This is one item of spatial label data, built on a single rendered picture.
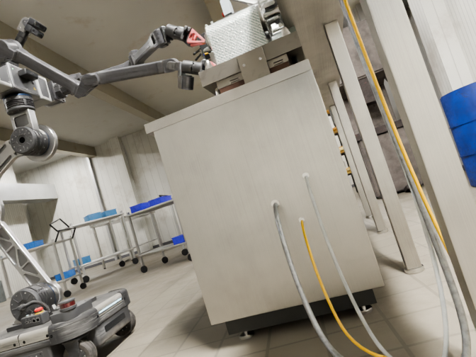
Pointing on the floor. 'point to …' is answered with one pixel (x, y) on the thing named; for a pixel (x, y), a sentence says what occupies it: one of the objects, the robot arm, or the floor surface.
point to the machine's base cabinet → (236, 311)
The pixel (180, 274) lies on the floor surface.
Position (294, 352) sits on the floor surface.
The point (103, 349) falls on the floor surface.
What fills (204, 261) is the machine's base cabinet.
